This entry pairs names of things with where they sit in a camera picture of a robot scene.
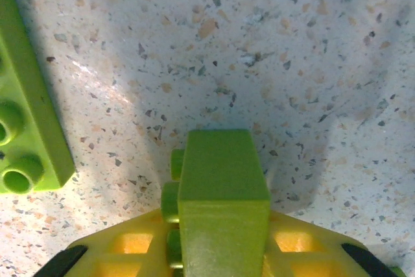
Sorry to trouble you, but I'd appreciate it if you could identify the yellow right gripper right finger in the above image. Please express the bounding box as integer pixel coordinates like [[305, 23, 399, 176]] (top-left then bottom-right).
[[262, 210, 403, 277]]

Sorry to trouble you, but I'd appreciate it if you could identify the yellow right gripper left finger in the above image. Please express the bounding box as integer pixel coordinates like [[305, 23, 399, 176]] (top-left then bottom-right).
[[34, 210, 181, 277]]

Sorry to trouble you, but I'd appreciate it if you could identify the green lego brick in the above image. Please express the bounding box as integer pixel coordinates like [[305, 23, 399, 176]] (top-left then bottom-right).
[[0, 0, 76, 195], [160, 129, 272, 277]]

